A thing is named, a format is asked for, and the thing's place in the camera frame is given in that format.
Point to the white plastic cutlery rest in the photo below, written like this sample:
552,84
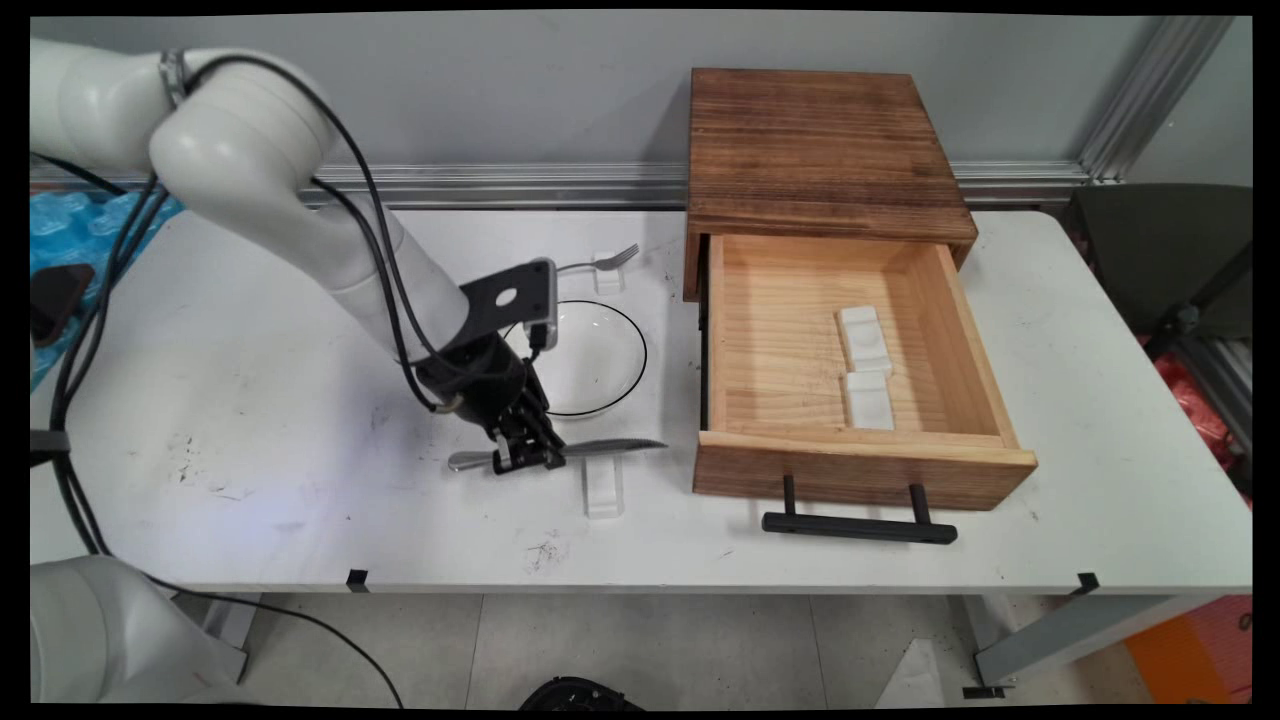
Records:
607,280
868,405
603,495
862,340

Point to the red plastic bag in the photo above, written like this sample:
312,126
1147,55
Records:
1200,400

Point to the black table edge clip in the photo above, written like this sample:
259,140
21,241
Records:
357,580
1085,583

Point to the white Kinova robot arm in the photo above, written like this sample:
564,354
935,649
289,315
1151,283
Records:
240,150

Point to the white plate with black rim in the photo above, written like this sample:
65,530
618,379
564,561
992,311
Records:
600,360

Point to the blue bubble wrap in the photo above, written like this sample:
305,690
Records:
70,225

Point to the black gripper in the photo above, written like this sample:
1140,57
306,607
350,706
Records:
485,385

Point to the black round floor object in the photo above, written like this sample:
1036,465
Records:
580,695

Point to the horizontal aluminium frame rail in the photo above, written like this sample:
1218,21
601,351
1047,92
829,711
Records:
500,185

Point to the silver metal table knife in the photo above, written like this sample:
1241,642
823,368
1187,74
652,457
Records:
620,447

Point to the orange box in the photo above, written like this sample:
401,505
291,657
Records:
1190,650

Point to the dark brown wooden cabinet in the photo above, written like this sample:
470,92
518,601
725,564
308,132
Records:
820,150

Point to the light wooden drawer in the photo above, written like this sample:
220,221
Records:
780,350

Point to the slanted aluminium frame post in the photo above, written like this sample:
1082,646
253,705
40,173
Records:
1150,100

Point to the grey table leg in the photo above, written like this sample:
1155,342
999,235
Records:
235,625
1060,630

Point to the silver metal fork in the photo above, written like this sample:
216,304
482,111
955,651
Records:
625,254

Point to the small black flat object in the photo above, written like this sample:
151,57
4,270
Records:
55,300

